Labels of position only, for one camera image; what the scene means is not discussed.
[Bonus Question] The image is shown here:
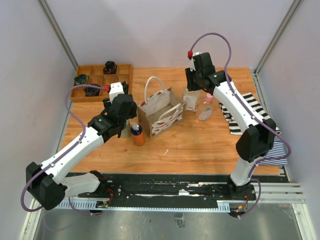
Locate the white cap clear bottle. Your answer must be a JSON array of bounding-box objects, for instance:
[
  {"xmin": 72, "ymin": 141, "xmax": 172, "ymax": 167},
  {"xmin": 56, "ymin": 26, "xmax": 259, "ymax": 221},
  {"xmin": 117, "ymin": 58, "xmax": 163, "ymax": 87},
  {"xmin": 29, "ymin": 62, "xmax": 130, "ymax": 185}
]
[{"xmin": 182, "ymin": 87, "xmax": 201, "ymax": 112}]

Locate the large cream lid bottle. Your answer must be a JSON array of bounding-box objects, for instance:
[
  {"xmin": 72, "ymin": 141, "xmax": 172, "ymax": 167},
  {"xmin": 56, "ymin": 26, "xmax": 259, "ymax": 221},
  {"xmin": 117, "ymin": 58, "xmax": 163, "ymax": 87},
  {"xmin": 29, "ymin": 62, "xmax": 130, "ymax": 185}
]
[{"xmin": 120, "ymin": 120, "xmax": 131, "ymax": 139}]

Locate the pink cap bottle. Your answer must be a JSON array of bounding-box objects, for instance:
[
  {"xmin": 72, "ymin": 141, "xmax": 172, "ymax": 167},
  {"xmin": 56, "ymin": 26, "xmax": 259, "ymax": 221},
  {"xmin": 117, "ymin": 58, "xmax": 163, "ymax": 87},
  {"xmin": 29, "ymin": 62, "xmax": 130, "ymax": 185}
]
[{"xmin": 196, "ymin": 93, "xmax": 213, "ymax": 121}]

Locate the wooden compartment tray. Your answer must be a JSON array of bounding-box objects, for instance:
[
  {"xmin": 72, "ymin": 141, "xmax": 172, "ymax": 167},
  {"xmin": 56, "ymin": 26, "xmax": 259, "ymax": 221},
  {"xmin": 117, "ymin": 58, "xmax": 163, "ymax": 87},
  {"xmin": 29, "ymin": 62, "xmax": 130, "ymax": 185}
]
[{"xmin": 70, "ymin": 63, "xmax": 133, "ymax": 103}]

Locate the watermelon print canvas bag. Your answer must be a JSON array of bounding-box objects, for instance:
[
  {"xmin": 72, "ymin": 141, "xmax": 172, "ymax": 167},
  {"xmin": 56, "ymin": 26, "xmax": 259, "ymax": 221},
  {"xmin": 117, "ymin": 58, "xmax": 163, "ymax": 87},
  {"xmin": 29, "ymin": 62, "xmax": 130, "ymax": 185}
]
[{"xmin": 137, "ymin": 76, "xmax": 185, "ymax": 140}]

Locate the black white striped cloth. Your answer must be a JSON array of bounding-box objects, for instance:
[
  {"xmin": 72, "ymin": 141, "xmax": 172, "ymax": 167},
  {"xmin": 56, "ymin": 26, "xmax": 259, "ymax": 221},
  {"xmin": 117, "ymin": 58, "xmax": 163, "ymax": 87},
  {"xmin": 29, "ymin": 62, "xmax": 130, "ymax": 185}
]
[{"xmin": 219, "ymin": 92, "xmax": 271, "ymax": 135}]

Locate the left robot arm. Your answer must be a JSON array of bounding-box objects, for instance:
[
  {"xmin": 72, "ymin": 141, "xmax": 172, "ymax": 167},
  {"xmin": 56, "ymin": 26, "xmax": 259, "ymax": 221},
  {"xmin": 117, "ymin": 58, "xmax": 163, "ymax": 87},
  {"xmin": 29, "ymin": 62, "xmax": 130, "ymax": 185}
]
[{"xmin": 25, "ymin": 93, "xmax": 137, "ymax": 211}]

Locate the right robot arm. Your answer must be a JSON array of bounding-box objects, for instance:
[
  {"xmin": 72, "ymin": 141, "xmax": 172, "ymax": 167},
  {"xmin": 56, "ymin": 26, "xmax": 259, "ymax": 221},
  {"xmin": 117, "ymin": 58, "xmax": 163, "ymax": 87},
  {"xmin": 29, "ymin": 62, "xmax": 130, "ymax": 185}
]
[{"xmin": 185, "ymin": 50, "xmax": 276, "ymax": 197}]

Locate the dark rolled sock right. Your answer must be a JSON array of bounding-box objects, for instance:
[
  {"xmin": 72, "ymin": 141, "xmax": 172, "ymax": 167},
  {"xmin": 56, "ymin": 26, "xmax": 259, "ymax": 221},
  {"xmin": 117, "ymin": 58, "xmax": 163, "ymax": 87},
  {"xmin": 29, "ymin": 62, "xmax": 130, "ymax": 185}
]
[{"xmin": 121, "ymin": 81, "xmax": 129, "ymax": 94}]

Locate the dark rolled sock centre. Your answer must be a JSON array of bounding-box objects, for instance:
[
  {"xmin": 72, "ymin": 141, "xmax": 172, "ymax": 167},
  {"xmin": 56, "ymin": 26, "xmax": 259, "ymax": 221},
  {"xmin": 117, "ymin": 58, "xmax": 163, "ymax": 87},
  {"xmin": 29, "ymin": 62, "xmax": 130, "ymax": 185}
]
[{"xmin": 83, "ymin": 83, "xmax": 101, "ymax": 97}]

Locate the dark rolled sock orange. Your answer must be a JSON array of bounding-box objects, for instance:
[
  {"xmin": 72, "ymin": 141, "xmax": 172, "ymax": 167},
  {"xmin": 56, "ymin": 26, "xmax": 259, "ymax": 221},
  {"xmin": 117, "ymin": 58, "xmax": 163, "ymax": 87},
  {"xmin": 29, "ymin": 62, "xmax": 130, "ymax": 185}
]
[{"xmin": 103, "ymin": 61, "xmax": 117, "ymax": 75}]

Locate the dark rolled sock green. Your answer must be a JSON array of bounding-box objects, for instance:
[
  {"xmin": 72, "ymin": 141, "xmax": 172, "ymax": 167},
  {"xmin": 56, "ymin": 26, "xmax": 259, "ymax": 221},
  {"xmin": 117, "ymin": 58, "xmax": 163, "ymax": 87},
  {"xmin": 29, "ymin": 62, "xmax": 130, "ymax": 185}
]
[{"xmin": 73, "ymin": 74, "xmax": 89, "ymax": 86}]

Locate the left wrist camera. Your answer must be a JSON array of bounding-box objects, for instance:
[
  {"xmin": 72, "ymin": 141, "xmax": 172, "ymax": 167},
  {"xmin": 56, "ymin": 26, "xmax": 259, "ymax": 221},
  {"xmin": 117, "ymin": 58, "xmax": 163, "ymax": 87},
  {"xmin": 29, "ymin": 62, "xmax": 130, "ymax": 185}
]
[{"xmin": 108, "ymin": 82, "xmax": 124, "ymax": 102}]

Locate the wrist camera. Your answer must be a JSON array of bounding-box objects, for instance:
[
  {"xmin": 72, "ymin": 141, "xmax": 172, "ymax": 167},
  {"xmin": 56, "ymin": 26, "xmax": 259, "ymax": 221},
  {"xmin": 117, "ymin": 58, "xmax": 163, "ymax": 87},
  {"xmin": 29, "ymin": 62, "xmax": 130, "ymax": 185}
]
[
  {"xmin": 190, "ymin": 52, "xmax": 201, "ymax": 72},
  {"xmin": 108, "ymin": 82, "xmax": 124, "ymax": 102}
]

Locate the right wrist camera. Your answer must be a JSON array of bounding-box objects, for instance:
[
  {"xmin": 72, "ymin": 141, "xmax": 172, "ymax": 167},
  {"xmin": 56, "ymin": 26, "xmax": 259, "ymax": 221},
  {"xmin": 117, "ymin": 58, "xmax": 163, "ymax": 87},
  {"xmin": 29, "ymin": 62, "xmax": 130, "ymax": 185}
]
[{"xmin": 190, "ymin": 52, "xmax": 201, "ymax": 72}]

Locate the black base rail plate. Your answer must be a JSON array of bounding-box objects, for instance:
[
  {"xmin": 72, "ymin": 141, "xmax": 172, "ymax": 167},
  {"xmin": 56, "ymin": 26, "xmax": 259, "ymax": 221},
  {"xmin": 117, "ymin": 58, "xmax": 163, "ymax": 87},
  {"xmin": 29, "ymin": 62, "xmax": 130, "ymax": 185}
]
[{"xmin": 77, "ymin": 172, "xmax": 257, "ymax": 208}]

